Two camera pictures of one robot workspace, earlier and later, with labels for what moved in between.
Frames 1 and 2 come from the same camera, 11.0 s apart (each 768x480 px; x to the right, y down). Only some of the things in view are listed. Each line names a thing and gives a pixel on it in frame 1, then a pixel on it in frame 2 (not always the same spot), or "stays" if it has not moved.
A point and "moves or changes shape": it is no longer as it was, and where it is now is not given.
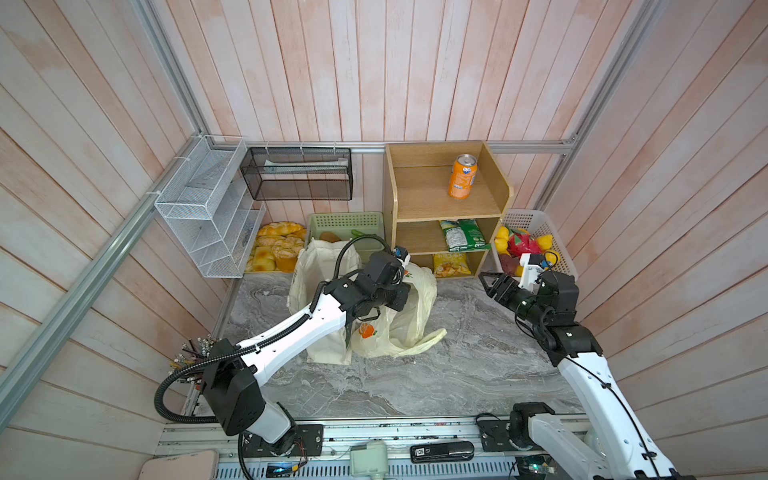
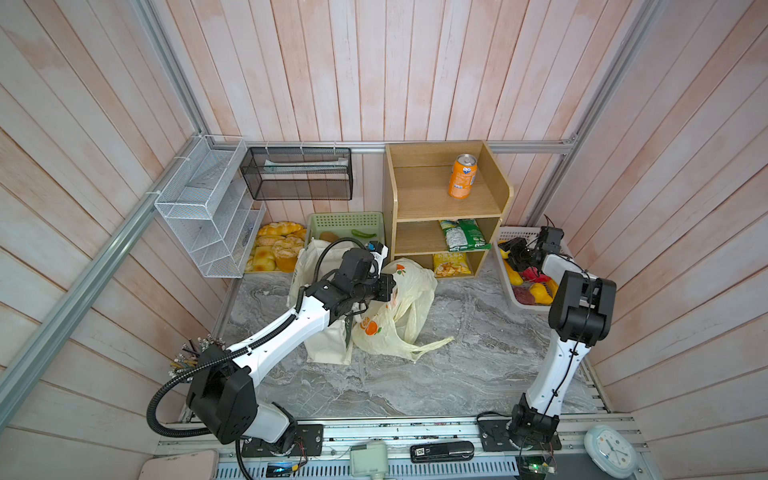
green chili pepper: (361, 234) stays
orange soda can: (462, 176) stays
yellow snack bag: (451, 264) stays
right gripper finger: (501, 287) to (519, 255)
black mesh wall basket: (299, 173) stays
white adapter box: (369, 460) stays
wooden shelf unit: (449, 200) stays
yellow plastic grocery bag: (395, 333) moves or changes shape
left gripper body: (392, 296) to (372, 288)
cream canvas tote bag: (312, 263) stays
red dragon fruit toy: (521, 242) moves or changes shape
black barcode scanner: (441, 452) stays
